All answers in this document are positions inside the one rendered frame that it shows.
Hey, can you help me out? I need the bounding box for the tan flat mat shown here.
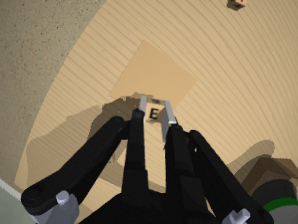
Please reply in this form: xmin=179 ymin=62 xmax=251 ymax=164
xmin=109 ymin=40 xmax=198 ymax=110

